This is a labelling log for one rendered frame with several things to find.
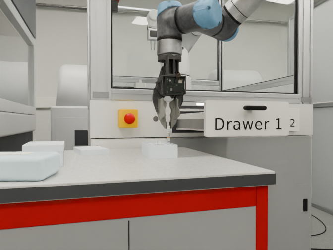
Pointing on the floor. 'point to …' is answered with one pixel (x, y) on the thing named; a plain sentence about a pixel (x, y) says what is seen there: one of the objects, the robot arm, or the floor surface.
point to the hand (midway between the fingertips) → (167, 124)
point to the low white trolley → (138, 204)
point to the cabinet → (285, 238)
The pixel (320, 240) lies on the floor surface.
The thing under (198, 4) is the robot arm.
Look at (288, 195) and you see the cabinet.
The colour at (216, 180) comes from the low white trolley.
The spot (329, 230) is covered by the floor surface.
